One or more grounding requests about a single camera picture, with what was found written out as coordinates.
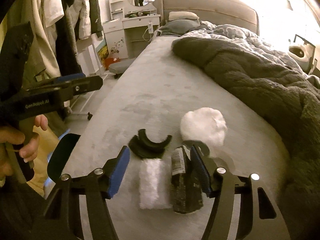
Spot white tissue ball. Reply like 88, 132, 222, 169
180, 107, 227, 146

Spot black curved plastic piece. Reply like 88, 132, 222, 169
128, 128, 172, 159

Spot dark grey fluffy blanket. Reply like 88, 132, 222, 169
171, 37, 319, 239

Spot clear bubble wrap roll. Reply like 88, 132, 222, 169
139, 159, 172, 210

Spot black trash bin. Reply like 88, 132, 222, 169
47, 133, 80, 182

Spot hanging clothes on rack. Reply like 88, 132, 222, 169
1, 0, 101, 87

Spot beige pillow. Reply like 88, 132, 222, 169
168, 11, 199, 21

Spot grey upholstered bed headboard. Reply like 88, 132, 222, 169
154, 0, 260, 35

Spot grey patterned duvet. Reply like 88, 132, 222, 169
182, 21, 319, 88

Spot yellow garment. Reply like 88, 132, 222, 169
27, 126, 59, 197

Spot grey cushioned stool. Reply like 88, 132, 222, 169
108, 58, 136, 79

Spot person's left hand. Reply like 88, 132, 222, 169
1, 126, 40, 181

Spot black foil snack bag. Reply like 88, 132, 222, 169
171, 146, 203, 214

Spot white clothes rack base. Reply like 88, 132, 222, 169
66, 92, 95, 121

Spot white vanity desk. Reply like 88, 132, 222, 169
103, 0, 160, 59

